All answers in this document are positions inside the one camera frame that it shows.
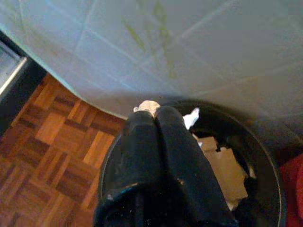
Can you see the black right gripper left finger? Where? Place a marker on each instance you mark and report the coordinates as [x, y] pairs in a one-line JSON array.
[[142, 146]]

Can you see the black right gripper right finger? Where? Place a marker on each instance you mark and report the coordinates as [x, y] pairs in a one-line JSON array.
[[184, 165]]

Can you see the beige paper ball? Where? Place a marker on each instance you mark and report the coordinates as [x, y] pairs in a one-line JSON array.
[[148, 106]]

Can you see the large brown cardboard piece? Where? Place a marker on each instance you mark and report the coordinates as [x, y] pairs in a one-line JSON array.
[[225, 172]]

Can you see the black round trash bin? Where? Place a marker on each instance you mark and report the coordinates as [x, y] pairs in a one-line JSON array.
[[260, 165]]

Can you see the white mattress green print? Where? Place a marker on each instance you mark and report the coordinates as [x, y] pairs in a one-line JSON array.
[[94, 47]]

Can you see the large red cushion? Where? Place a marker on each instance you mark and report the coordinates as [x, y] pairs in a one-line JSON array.
[[293, 189]]

